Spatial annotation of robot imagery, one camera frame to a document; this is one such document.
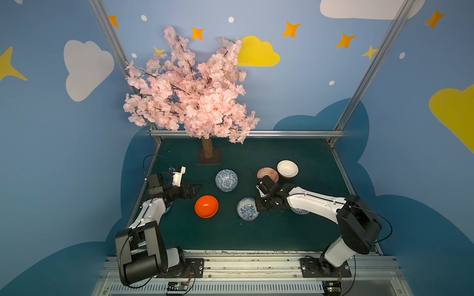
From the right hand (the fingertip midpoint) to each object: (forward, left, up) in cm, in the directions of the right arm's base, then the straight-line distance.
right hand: (258, 203), depth 88 cm
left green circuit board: (-35, +32, -5) cm, 47 cm away
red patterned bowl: (+20, -7, -1) cm, 21 cm away
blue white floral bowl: (-1, +5, -4) cm, 7 cm away
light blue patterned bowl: (+16, +18, +1) cm, 24 cm away
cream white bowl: (+24, -17, -2) cm, 29 cm away
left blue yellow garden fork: (-5, +45, -2) cm, 45 cm away
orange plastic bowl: (-3, +25, -1) cm, 26 cm away
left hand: (+5, +31, +7) cm, 33 cm away
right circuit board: (-31, -30, -6) cm, 44 cm away
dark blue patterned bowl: (+11, +17, -3) cm, 21 cm away
